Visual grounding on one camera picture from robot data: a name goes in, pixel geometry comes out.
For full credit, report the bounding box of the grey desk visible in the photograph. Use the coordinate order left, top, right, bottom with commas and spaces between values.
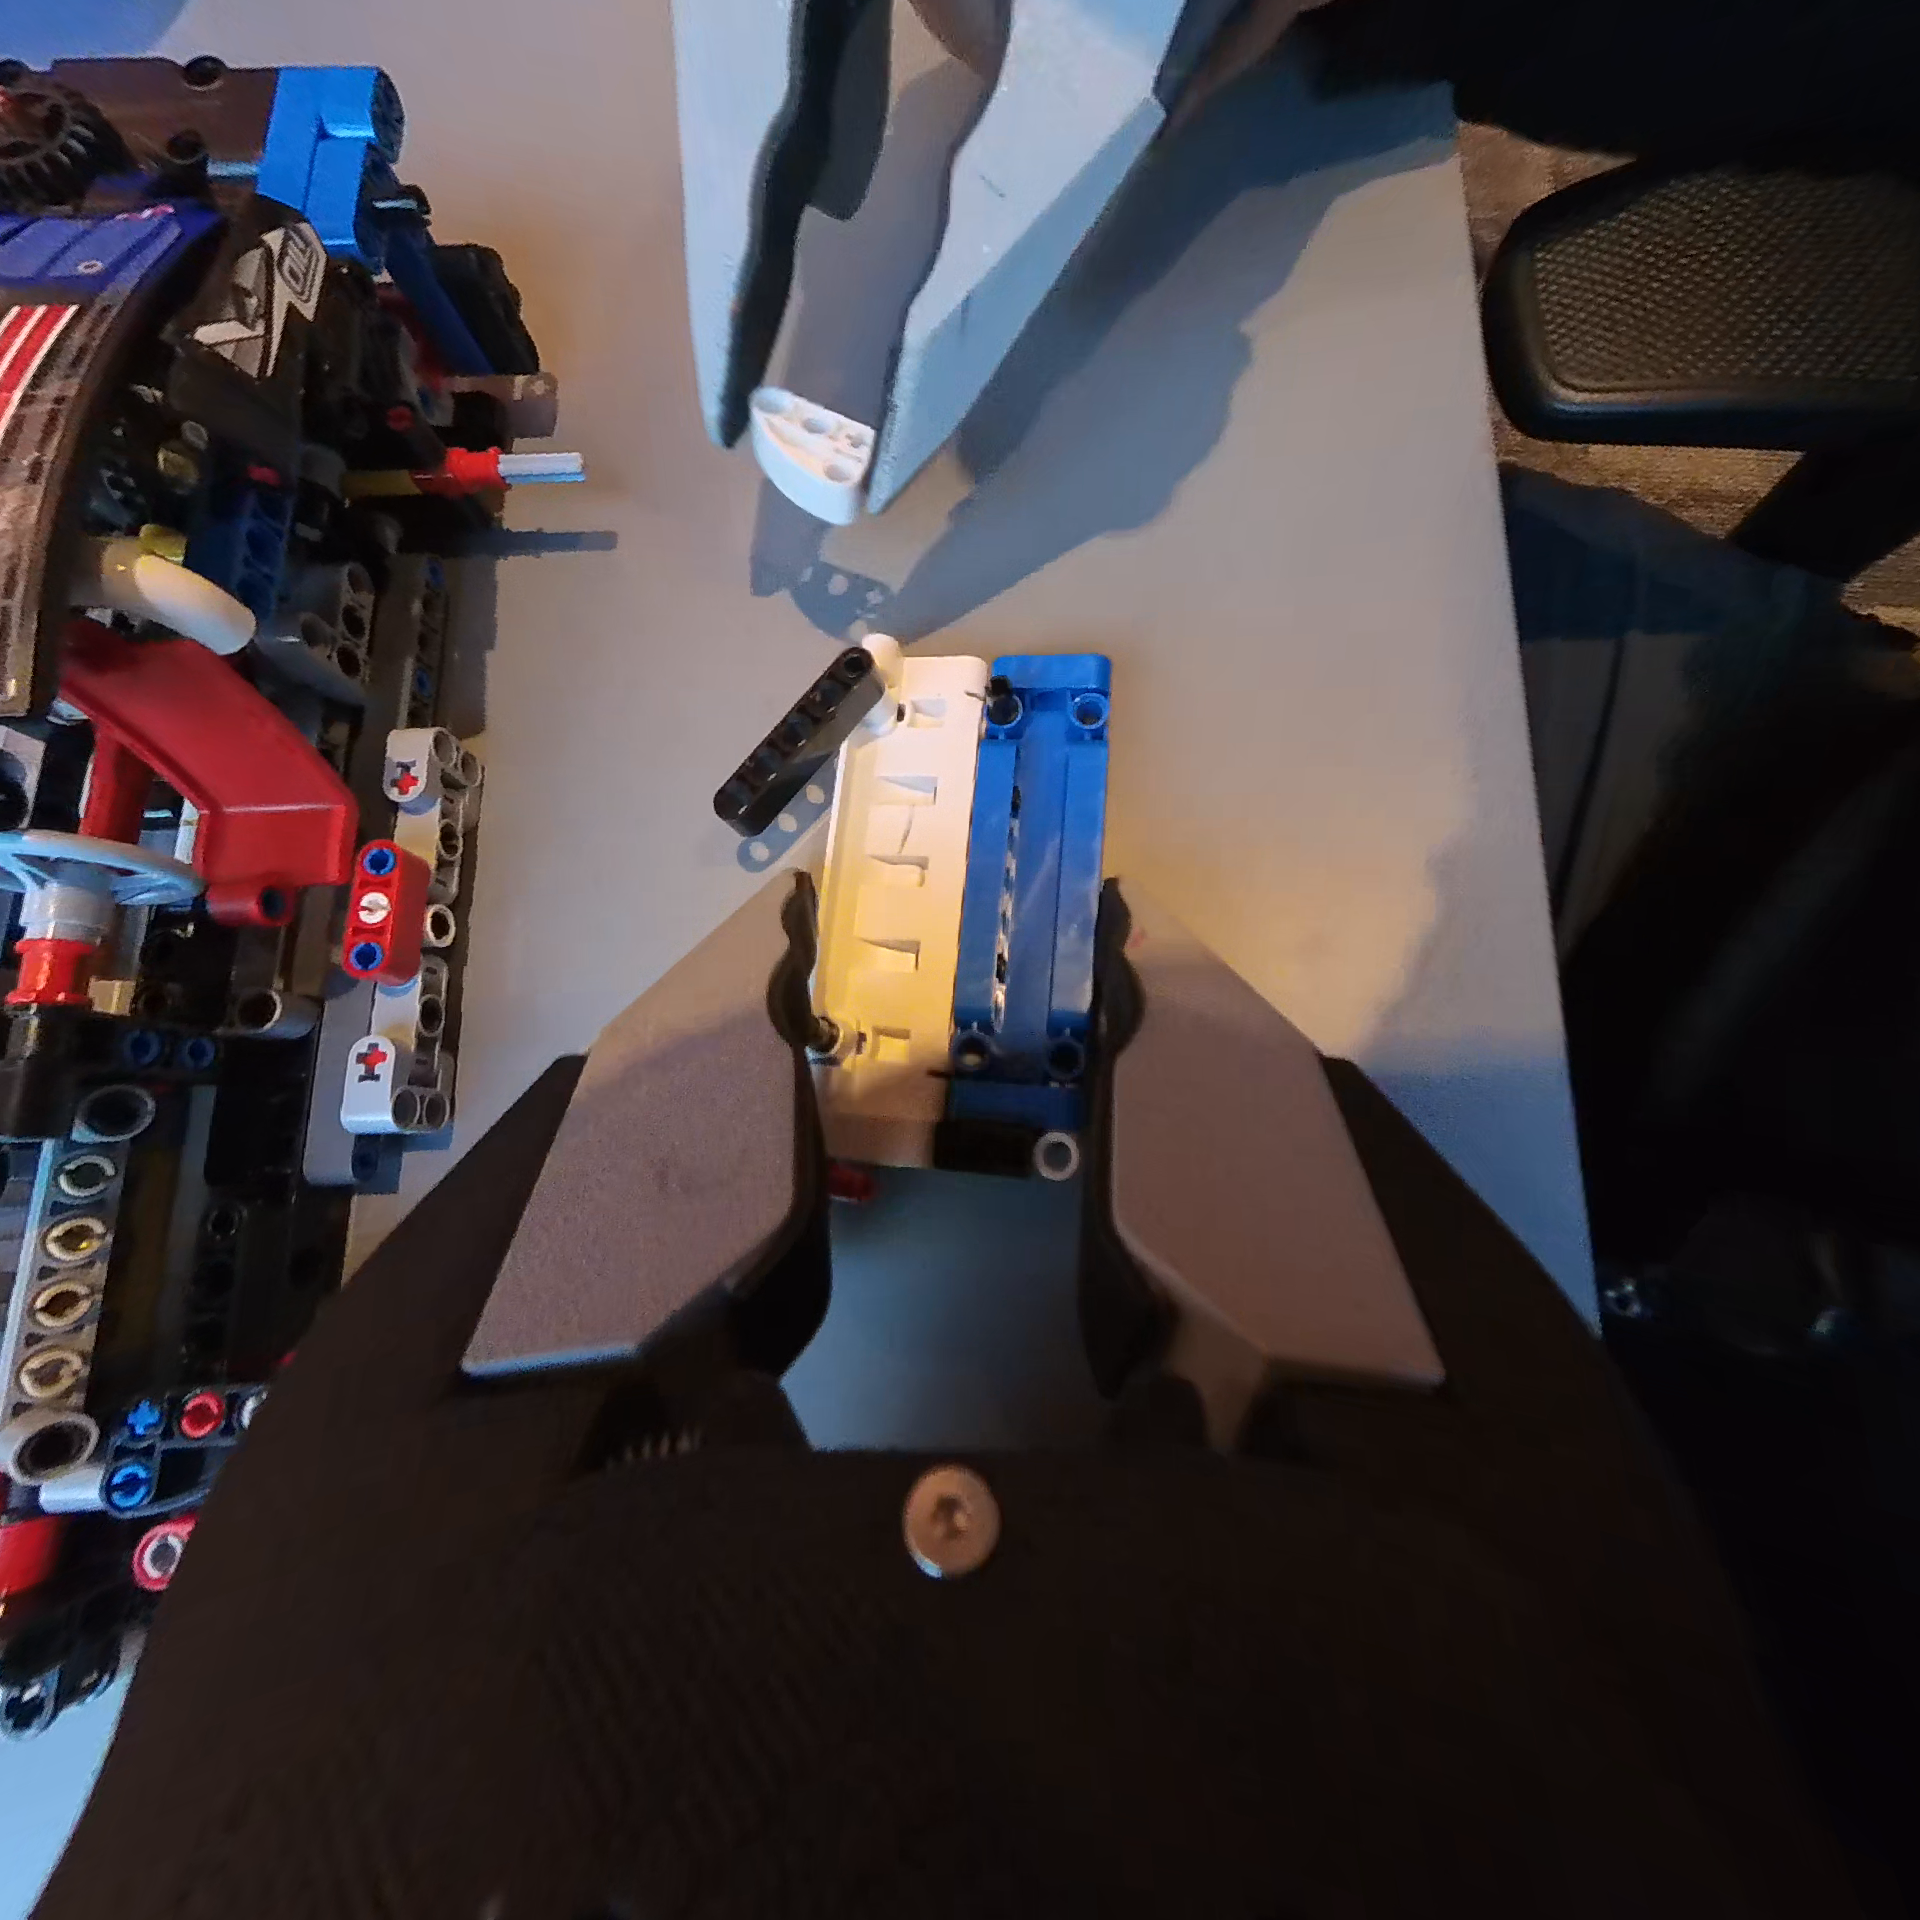
0, 0, 1605, 1920

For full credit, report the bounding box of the person's dark clothing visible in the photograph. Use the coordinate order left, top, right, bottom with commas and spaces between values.
1499, 466, 1920, 1920

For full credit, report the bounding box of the small white curved brick piece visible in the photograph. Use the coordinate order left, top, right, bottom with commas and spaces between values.
744, 387, 877, 527

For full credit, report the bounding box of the black holed brick beam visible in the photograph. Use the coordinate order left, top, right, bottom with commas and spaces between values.
712, 648, 876, 833

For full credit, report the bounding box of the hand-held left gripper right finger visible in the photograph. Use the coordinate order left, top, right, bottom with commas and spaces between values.
1078, 873, 1449, 1455

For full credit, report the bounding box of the white and blue brick assembly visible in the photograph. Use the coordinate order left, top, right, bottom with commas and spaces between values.
806, 636, 1115, 1198

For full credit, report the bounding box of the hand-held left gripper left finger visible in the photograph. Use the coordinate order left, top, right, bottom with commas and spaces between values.
457, 872, 838, 1382

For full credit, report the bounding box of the black mesh office chair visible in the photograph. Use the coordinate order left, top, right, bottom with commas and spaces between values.
1475, 149, 1920, 604

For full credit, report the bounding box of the multicoloured brick vehicle model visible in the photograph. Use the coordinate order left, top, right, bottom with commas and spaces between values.
0, 58, 590, 1749

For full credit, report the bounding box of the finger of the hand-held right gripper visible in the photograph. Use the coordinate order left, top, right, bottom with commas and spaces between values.
867, 0, 1205, 521
666, 0, 901, 451

